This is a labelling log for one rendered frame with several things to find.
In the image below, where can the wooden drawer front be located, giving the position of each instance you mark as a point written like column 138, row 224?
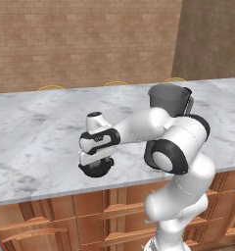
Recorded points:
column 129, row 233
column 57, row 212
column 129, row 197

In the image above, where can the grey blender jug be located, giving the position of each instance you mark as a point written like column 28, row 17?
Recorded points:
column 168, row 98

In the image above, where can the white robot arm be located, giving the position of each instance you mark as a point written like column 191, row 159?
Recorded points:
column 184, row 183

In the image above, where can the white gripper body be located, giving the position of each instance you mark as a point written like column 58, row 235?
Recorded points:
column 90, row 157

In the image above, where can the wooden cupboard door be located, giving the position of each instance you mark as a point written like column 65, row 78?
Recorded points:
column 228, row 202

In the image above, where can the yellow stool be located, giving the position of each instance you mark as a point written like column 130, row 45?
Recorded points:
column 51, row 87
column 174, row 79
column 116, row 83

